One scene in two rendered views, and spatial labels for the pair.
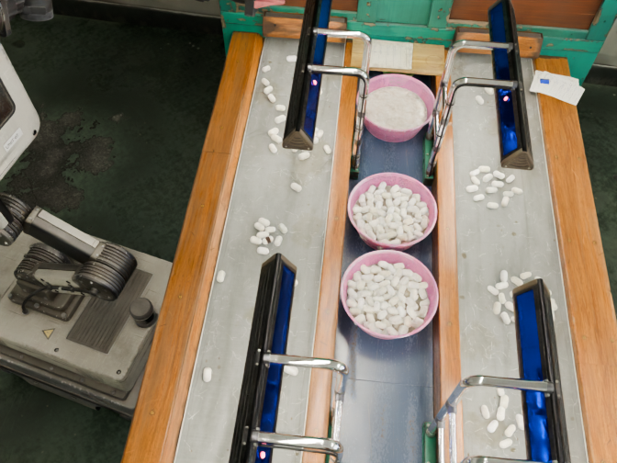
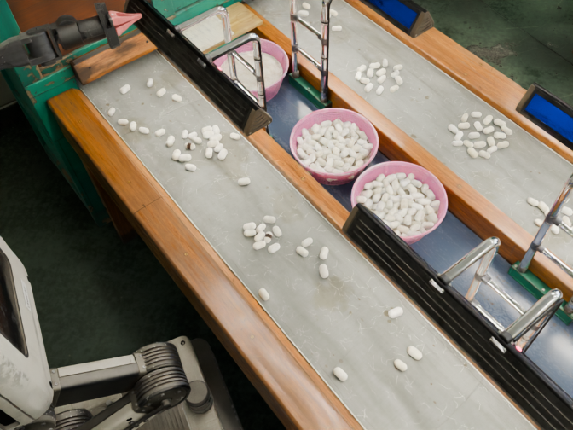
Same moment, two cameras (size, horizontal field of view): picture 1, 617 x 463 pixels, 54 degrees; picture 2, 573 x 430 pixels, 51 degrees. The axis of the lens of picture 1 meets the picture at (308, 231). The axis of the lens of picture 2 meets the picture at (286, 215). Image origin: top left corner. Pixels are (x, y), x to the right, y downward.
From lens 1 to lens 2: 67 cm
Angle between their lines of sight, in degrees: 21
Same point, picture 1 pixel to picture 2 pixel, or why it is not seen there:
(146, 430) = not seen: outside the picture
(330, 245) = (321, 200)
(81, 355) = not seen: outside the picture
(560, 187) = (423, 44)
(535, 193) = (409, 61)
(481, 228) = (403, 109)
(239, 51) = (72, 113)
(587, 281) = (504, 91)
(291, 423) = (437, 349)
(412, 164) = (302, 105)
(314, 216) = (281, 192)
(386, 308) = (405, 212)
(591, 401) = not seen: outside the picture
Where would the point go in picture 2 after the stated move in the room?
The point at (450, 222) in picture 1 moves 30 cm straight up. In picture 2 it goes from (383, 119) to (393, 41)
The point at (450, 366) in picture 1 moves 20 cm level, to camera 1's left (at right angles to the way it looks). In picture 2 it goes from (491, 212) to (444, 256)
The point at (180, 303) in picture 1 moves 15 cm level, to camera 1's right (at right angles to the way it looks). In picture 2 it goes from (258, 341) to (303, 303)
